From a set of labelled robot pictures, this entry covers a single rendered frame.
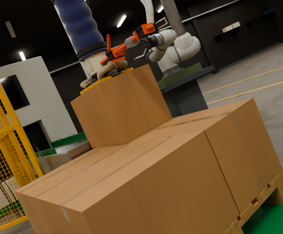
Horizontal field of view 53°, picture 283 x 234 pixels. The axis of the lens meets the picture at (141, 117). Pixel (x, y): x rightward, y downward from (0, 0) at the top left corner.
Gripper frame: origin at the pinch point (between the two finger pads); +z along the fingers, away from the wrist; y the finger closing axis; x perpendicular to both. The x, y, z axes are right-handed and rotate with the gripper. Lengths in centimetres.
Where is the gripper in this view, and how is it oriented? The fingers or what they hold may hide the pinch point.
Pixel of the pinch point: (131, 48)
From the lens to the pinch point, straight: 192.9
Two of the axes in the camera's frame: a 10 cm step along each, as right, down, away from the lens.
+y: 4.1, 9.1, 0.9
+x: -5.4, 1.6, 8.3
